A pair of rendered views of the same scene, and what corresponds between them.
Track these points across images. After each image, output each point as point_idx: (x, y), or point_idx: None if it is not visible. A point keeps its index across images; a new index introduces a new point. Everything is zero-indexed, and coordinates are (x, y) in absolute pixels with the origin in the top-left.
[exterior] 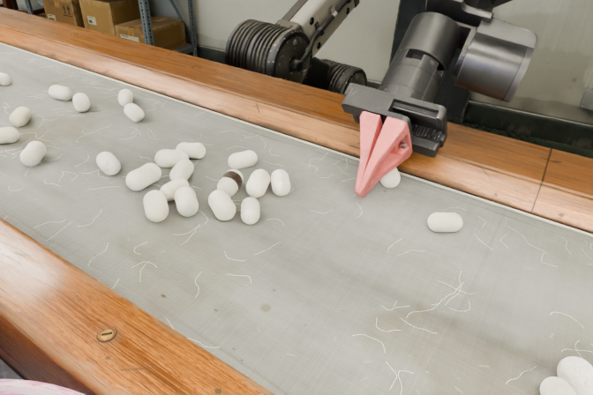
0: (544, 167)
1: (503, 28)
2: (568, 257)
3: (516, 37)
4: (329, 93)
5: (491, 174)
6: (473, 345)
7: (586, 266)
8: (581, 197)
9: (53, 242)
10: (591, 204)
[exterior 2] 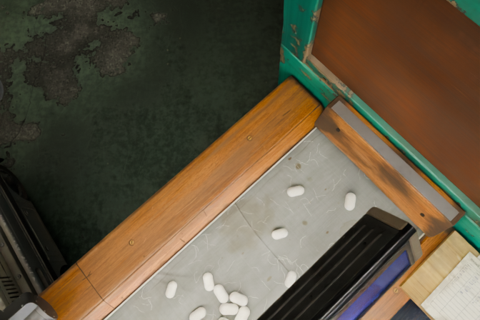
0: (92, 286)
1: (15, 318)
2: (144, 314)
3: (25, 313)
4: None
5: (86, 318)
6: None
7: (151, 311)
8: (118, 287)
9: None
10: (124, 285)
